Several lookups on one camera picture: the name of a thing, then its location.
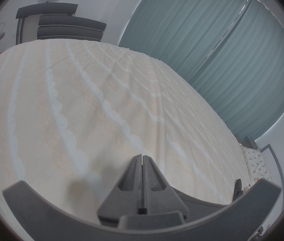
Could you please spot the white printed pillow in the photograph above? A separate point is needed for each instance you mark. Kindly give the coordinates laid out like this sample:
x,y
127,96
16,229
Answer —
x,y
256,162

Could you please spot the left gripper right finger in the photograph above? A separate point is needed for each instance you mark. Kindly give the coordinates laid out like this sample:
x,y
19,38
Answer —
x,y
157,192

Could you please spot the bed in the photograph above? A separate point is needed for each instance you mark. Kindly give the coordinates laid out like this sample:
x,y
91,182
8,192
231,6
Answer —
x,y
81,109

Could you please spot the blue-green curtain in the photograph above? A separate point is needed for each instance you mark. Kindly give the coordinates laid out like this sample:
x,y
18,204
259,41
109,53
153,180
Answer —
x,y
177,26
252,71

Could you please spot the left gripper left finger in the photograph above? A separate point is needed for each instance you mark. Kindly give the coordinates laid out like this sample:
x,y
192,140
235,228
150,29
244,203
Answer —
x,y
127,192

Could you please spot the white printed pyjama top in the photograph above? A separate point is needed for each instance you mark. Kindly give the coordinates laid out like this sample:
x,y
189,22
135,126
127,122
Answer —
x,y
247,188

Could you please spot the grey bedside table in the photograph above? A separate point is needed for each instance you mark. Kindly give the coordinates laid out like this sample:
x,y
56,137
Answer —
x,y
247,142

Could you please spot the black chest of drawers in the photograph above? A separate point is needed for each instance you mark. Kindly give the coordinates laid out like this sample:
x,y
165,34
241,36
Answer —
x,y
69,27

